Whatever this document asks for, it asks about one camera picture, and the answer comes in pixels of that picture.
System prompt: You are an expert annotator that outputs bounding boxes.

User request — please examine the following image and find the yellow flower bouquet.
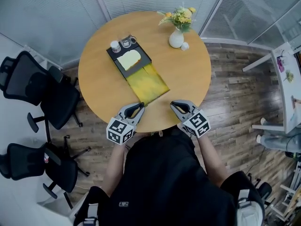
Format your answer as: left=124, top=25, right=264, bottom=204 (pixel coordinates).
left=157, top=6, right=197, bottom=33

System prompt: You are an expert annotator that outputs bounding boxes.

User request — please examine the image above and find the person's black clothing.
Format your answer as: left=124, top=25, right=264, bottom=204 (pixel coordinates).
left=74, top=128, right=265, bottom=226

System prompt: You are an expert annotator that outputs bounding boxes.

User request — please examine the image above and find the round wooden table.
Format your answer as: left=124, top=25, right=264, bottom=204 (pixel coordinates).
left=78, top=10, right=212, bottom=133

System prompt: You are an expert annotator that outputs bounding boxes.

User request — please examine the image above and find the clear glass mug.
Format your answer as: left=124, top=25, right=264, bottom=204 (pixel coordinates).
left=119, top=35, right=137, bottom=48

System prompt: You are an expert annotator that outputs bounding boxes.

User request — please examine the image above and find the black floor cable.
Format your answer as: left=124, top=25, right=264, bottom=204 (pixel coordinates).
left=249, top=147, right=265, bottom=174

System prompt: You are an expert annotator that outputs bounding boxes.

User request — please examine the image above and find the white vase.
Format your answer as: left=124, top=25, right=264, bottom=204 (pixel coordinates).
left=168, top=27, right=185, bottom=48

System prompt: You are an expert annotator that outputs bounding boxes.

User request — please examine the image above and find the white metal rack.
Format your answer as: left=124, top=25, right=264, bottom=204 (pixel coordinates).
left=271, top=161, right=301, bottom=226

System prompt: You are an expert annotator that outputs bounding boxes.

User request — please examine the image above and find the person's left forearm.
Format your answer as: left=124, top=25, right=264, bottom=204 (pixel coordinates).
left=102, top=144, right=129, bottom=196

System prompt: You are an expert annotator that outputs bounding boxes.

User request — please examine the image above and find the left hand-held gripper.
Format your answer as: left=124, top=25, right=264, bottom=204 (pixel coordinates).
left=107, top=102, right=145, bottom=146

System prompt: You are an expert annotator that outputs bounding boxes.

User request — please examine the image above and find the person's right forearm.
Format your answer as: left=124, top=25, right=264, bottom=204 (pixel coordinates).
left=197, top=134, right=228, bottom=189

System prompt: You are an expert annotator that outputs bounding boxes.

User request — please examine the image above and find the yellow and black tray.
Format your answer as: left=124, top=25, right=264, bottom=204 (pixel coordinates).
left=106, top=42, right=171, bottom=107

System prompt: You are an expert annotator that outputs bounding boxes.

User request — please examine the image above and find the yellow bread-shaped sponge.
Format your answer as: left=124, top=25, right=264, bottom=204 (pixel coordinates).
left=117, top=49, right=143, bottom=72

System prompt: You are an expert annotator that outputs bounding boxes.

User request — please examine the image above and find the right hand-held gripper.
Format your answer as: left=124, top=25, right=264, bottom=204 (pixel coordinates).
left=170, top=99, right=210, bottom=138

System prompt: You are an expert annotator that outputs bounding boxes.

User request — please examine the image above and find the white desk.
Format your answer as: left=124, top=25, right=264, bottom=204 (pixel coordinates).
left=242, top=42, right=301, bottom=134
left=37, top=192, right=90, bottom=226

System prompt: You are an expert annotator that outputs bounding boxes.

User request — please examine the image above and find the black mesh office chair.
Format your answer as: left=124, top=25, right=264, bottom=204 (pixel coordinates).
left=0, top=50, right=83, bottom=133
left=0, top=135, right=92, bottom=209

